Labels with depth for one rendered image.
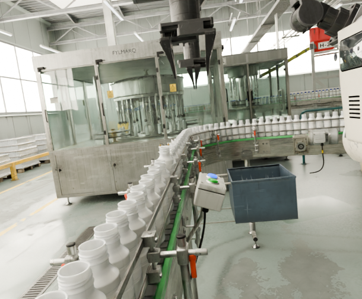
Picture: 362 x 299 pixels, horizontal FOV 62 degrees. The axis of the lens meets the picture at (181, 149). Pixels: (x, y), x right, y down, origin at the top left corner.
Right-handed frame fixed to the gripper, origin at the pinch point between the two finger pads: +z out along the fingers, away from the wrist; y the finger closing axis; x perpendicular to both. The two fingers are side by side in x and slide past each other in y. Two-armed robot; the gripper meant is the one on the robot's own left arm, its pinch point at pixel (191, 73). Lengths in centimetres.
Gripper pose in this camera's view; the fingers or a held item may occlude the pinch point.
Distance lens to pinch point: 61.2
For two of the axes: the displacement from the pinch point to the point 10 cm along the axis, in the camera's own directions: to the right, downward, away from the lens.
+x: 0.8, -1.4, 9.9
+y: 9.9, -1.0, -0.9
